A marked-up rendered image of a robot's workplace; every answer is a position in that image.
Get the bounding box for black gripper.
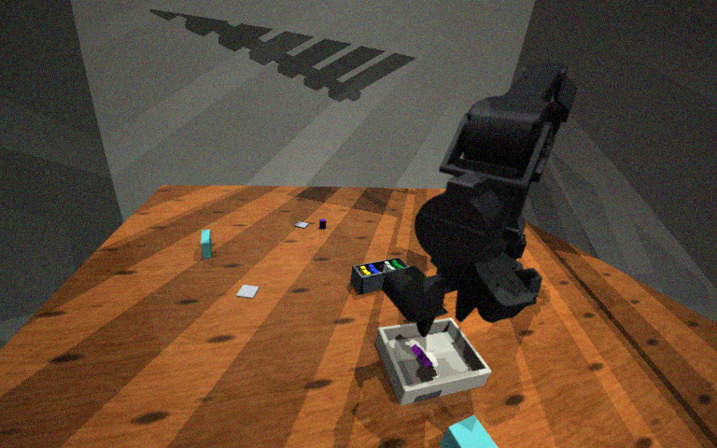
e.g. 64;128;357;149
382;235;524;337

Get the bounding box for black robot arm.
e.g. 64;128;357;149
415;63;577;323

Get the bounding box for white square tray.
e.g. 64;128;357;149
375;317;491;405

